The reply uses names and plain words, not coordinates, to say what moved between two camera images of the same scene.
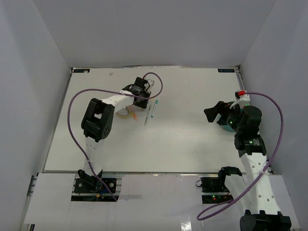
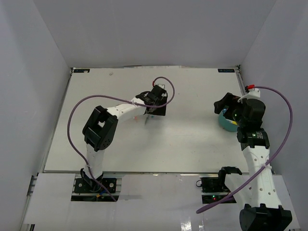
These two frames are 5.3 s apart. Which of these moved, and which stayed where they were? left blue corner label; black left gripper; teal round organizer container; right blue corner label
Moved: black left gripper
Stayed: left blue corner label; teal round organizer container; right blue corner label
